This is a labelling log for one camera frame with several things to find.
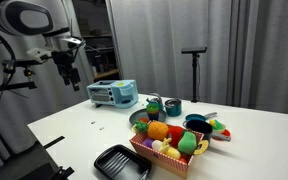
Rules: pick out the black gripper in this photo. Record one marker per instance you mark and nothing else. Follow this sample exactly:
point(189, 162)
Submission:
point(64, 61)

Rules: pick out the orange pineapple plush toy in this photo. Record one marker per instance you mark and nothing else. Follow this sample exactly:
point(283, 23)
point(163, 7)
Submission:
point(157, 130)

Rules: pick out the white black Franka robot arm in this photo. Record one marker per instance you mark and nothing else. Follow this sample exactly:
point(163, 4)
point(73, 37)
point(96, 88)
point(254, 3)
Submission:
point(24, 16)

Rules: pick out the grey plate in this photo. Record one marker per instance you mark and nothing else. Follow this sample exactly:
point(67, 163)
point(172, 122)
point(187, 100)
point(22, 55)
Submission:
point(137, 116)

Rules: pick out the stacked colourful toy cups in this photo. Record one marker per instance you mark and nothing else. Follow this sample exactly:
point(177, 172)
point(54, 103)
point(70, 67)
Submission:
point(153, 111)

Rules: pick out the teal toy kettle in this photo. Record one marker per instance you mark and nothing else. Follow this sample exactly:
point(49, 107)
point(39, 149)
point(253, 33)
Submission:
point(158, 98)

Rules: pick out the purple toy fruit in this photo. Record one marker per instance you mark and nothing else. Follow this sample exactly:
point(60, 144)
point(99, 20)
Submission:
point(147, 142)

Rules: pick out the teal toy pot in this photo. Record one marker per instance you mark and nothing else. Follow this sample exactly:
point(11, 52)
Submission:
point(173, 109)

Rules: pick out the white toy vegetable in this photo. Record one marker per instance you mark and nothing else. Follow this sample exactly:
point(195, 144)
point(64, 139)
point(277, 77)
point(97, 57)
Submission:
point(156, 145)

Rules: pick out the red tomato plush toy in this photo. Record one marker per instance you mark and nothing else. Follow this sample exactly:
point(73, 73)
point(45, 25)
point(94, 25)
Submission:
point(175, 133)

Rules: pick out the wooden crate of toy food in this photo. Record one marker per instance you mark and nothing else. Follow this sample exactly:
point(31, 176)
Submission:
point(164, 160)

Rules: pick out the yellow banana toy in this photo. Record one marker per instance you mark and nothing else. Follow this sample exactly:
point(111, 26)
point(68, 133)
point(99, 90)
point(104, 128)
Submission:
point(172, 152)

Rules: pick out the small blue toy pan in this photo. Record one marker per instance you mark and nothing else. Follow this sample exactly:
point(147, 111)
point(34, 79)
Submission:
point(195, 117)

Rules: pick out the green pear plush toy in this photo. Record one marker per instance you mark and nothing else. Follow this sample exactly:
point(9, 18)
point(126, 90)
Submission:
point(187, 144)

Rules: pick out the small red toy fruit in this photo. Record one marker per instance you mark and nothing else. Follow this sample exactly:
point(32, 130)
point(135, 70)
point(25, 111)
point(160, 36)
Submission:
point(183, 159)

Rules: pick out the black toy saucepan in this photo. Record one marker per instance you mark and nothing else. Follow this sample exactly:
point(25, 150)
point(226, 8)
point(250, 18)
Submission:
point(200, 127)

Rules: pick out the yellow green toy food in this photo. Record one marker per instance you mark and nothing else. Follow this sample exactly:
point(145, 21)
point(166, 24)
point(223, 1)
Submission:
point(217, 125)

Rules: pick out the red toy plate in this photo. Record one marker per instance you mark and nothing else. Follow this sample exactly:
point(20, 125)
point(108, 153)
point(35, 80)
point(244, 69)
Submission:
point(226, 133)

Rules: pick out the dark storage shelf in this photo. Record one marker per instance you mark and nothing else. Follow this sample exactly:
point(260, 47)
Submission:
point(99, 43)

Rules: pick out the small metal bolt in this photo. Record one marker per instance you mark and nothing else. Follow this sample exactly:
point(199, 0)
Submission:
point(93, 122)
point(101, 128)

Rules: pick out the grey pleated curtain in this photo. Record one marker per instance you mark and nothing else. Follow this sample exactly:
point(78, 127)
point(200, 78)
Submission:
point(244, 50)
point(34, 110)

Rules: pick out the black tape strip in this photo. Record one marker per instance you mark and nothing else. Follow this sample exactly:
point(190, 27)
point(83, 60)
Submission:
point(54, 142)

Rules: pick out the black table clamp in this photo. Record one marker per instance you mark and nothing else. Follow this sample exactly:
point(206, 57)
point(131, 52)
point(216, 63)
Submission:
point(62, 173)

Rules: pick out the black baking tray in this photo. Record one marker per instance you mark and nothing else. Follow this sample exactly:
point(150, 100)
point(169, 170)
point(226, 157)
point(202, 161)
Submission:
point(117, 164)

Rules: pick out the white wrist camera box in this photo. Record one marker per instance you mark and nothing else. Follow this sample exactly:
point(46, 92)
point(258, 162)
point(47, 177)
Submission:
point(38, 54)

